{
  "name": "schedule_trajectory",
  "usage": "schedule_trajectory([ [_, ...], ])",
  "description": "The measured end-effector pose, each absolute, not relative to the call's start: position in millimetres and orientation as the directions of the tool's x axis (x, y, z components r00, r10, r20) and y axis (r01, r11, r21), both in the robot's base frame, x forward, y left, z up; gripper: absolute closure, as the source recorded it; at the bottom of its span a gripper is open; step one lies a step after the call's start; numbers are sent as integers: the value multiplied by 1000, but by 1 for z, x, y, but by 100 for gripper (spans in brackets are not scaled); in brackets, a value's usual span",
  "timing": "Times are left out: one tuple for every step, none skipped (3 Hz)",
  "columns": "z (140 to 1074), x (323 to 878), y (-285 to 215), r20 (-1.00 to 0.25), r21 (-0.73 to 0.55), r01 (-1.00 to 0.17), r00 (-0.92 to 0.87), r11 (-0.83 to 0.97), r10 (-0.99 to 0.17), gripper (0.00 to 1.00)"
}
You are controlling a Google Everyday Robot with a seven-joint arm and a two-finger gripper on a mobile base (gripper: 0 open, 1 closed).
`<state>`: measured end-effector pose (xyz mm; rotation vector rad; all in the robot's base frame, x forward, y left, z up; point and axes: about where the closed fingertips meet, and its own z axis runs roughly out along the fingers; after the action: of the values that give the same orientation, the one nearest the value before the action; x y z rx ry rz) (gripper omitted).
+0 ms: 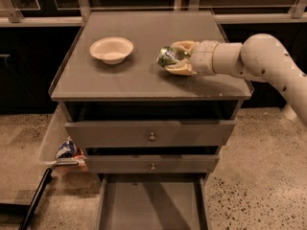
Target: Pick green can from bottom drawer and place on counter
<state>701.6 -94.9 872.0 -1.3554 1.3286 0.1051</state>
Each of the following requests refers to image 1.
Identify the clear plastic bin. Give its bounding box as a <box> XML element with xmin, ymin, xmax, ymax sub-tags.
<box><xmin>38</xmin><ymin>106</ymin><xmax>86</xmax><ymax>173</ymax></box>

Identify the grey bottom drawer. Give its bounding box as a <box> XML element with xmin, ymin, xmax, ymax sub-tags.
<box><xmin>95</xmin><ymin>173</ymin><xmax>212</xmax><ymax>230</ymax></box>

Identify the grey drawer cabinet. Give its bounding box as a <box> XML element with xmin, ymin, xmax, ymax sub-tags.
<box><xmin>48</xmin><ymin>11</ymin><xmax>255</xmax><ymax>230</ymax></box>

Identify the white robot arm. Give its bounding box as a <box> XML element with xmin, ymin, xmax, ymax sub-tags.
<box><xmin>157</xmin><ymin>34</ymin><xmax>307</xmax><ymax>124</ymax></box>

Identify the white paper bowl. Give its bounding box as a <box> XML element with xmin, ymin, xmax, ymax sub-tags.
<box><xmin>89</xmin><ymin>37</ymin><xmax>133</xmax><ymax>65</ymax></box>

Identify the black pole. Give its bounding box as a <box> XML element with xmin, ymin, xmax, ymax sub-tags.
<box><xmin>18</xmin><ymin>168</ymin><xmax>53</xmax><ymax>230</ymax></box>

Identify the grey top drawer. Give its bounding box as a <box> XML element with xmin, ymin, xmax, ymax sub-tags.
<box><xmin>65</xmin><ymin>121</ymin><xmax>234</xmax><ymax>149</ymax></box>

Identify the crumpled snack bag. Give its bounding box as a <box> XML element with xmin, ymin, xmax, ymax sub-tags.
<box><xmin>55</xmin><ymin>137</ymin><xmax>83</xmax><ymax>159</ymax></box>

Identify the white cylindrical post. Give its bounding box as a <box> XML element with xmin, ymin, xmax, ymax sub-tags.
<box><xmin>281</xmin><ymin>104</ymin><xmax>297</xmax><ymax>121</ymax></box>

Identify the grey drawer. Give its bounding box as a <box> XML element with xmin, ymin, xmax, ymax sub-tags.
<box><xmin>95</xmin><ymin>173</ymin><xmax>212</xmax><ymax>230</ymax></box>
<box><xmin>84</xmin><ymin>155</ymin><xmax>219</xmax><ymax>173</ymax></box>
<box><xmin>65</xmin><ymin>121</ymin><xmax>234</xmax><ymax>149</ymax></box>

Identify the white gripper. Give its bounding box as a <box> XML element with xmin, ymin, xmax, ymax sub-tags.
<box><xmin>164</xmin><ymin>40</ymin><xmax>219</xmax><ymax>76</ymax></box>

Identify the green soda can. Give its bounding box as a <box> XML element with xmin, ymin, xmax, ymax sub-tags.
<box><xmin>156</xmin><ymin>46</ymin><xmax>190</xmax><ymax>67</ymax></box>

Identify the grey middle drawer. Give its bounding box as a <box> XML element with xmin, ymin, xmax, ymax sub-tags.
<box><xmin>84</xmin><ymin>155</ymin><xmax>219</xmax><ymax>173</ymax></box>

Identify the metal railing frame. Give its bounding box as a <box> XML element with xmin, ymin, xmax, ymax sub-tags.
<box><xmin>1</xmin><ymin>0</ymin><xmax>307</xmax><ymax>26</ymax></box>

